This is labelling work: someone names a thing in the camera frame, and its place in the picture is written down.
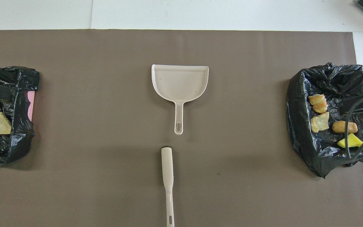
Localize brown bread roll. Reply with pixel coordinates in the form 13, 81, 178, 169
332, 121, 358, 134

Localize orange striped croissant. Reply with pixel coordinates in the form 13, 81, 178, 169
308, 94, 329, 114

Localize yellow sponge wedge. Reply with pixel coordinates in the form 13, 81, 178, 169
337, 133, 363, 148

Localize pale dumpling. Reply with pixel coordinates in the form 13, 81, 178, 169
310, 112, 330, 133

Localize beige plastic dustpan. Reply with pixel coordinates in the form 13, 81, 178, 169
151, 64, 209, 135

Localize beige handled black bristle brush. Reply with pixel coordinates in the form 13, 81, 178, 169
161, 147, 175, 227

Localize pink bin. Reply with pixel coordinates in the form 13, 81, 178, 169
27, 91, 36, 122

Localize black plastic trash bag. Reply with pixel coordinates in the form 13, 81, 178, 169
0, 66, 40, 166
286, 62, 363, 178

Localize brown paper table mat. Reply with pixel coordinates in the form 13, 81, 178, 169
0, 29, 363, 227

